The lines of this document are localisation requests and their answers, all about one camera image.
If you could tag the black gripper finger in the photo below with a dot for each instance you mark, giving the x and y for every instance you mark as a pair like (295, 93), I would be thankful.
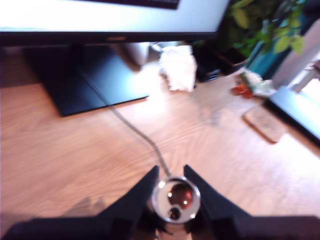
(220, 210)
(130, 207)

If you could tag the metallic laser pointer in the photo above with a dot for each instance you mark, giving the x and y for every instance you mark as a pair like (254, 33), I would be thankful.
(162, 210)

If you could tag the round cork coaster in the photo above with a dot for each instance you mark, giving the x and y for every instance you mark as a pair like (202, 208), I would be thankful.
(267, 125)

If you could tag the small orange blue object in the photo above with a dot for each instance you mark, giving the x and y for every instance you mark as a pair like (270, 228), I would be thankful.
(243, 90)

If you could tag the black flat slab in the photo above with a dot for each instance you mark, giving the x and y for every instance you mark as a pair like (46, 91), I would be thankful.
(295, 110)

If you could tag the white crumpled plastic bag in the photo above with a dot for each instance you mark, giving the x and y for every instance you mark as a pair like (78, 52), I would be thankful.
(178, 67)

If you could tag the large black Huawei monitor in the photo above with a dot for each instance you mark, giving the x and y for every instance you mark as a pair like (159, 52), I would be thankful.
(100, 22)

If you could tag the green leafy houseplant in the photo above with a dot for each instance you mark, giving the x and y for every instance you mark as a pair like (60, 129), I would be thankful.
(262, 20)

